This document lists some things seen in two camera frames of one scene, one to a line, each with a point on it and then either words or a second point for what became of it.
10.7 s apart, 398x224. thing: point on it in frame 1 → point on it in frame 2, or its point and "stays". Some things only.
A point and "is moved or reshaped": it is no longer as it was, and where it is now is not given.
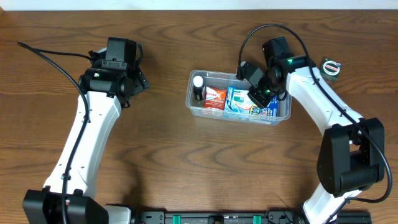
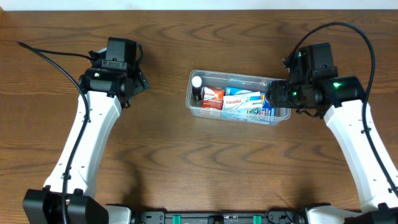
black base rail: [241, 217] stays
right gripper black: [259, 96] → [277, 94]
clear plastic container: [220, 95] stays
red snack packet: [215, 98] stays
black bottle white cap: [198, 91] stays
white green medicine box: [242, 96] is moved or reshaped
